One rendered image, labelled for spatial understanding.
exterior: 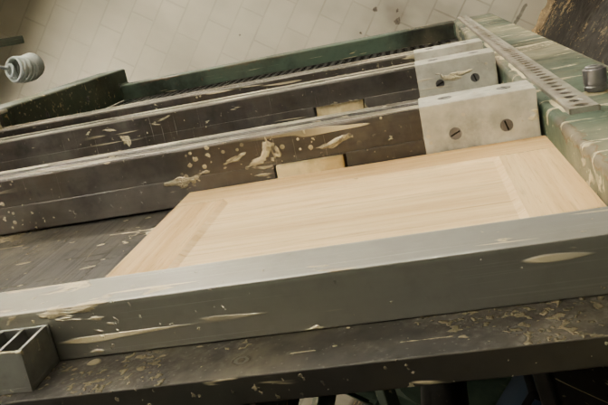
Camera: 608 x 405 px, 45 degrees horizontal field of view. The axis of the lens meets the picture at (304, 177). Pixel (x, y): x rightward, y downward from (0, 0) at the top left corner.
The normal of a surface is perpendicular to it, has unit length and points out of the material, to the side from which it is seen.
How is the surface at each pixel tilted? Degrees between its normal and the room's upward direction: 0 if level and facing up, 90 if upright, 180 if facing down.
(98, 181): 90
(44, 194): 90
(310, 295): 90
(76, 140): 90
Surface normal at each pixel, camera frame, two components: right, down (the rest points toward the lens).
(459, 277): -0.14, 0.26
